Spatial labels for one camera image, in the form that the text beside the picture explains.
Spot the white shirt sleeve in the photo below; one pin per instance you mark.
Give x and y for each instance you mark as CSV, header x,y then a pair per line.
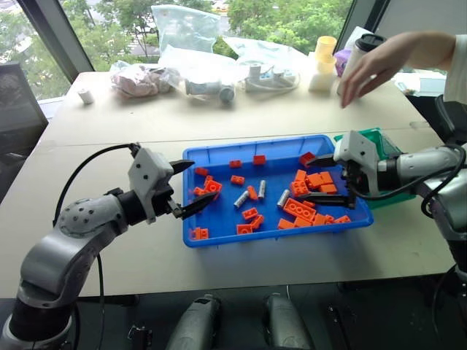
x,y
458,69

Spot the clear bag with white bottle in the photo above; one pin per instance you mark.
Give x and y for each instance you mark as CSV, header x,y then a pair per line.
x,y
204,85

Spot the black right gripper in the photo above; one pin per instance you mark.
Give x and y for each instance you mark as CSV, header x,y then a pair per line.
x,y
354,182

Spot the black office chair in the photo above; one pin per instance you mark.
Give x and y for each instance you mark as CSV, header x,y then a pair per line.
x,y
452,120

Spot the blue plastic tray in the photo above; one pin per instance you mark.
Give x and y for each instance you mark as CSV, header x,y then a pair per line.
x,y
219,218

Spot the orange plastic toy brick underside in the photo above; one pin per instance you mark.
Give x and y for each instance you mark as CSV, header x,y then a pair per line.
x,y
297,209

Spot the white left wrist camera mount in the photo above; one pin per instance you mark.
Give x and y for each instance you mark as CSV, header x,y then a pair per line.
x,y
146,171

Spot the stacked yellow plastic cups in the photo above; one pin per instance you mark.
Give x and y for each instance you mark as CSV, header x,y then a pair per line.
x,y
325,53

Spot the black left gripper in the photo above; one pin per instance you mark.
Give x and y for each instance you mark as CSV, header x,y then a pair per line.
x,y
162,202

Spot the purple packet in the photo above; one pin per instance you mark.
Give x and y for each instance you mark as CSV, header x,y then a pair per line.
x,y
342,62

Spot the white box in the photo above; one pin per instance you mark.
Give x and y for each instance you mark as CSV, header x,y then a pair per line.
x,y
320,82

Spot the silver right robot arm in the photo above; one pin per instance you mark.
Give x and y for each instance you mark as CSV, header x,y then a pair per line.
x,y
419,164

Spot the light teal plastic bag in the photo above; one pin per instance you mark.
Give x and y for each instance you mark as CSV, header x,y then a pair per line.
x,y
182,29

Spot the small white cylinder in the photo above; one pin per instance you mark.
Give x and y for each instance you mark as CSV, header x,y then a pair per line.
x,y
86,96

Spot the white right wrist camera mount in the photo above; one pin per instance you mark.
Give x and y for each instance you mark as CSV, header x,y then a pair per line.
x,y
359,149

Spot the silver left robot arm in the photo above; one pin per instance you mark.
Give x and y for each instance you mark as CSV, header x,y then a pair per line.
x,y
65,248

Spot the white cup with black lid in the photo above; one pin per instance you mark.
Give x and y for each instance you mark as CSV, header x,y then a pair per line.
x,y
355,49

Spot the white papers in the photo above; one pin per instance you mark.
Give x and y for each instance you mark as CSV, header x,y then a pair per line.
x,y
419,84

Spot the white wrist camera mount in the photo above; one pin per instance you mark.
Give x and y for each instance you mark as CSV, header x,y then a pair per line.
x,y
359,149
146,171

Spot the small orange building block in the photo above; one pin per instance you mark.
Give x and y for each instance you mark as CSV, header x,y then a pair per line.
x,y
309,204
250,213
326,177
244,229
200,233
201,171
252,192
257,221
237,179
259,160
300,176
235,164
342,219
198,191
305,157
329,189

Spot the green plastic bin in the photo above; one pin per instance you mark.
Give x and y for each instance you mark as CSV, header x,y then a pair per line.
x,y
385,146

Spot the person's bare hand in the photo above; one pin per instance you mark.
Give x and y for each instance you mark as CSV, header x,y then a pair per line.
x,y
379,65

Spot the plastic bag with pink contents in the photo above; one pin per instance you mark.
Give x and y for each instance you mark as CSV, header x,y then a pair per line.
x,y
140,82

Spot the person's bare forearm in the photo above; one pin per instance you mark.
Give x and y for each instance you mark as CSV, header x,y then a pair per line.
x,y
432,49

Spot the dark rounded grey shape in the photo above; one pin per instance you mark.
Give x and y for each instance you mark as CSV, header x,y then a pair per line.
x,y
195,324
286,324

